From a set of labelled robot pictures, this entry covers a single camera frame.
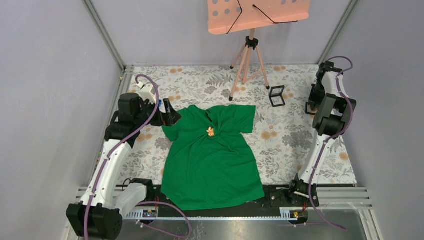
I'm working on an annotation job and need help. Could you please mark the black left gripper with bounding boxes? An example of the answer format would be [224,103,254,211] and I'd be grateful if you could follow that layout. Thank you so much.
[134,97,182,128]

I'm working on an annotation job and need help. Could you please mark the orange brooch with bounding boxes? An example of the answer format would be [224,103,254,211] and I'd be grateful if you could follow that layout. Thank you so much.
[206,127,215,137]

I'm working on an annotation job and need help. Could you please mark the green t-shirt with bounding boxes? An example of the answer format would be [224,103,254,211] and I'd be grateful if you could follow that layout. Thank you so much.
[161,105,265,211]

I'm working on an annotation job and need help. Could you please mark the black display box frame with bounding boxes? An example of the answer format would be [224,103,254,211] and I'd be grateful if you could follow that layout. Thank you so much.
[268,85,286,108]

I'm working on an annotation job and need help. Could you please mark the black box with ring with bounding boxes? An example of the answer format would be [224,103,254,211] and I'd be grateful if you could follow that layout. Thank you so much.
[305,102,318,116]

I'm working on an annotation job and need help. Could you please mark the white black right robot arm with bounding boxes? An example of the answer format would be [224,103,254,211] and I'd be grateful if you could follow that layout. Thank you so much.
[286,61,357,206]

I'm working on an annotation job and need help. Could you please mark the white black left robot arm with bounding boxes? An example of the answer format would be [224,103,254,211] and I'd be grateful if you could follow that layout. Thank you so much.
[66,93,181,240]

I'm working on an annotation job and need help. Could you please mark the pink music stand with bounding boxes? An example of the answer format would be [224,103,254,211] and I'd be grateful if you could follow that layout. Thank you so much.
[207,0,311,101]

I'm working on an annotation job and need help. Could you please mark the floral table mat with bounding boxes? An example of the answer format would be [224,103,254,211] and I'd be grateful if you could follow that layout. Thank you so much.
[118,65,357,185]

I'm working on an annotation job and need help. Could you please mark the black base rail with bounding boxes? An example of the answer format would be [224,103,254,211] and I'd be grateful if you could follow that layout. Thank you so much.
[143,185,320,220]

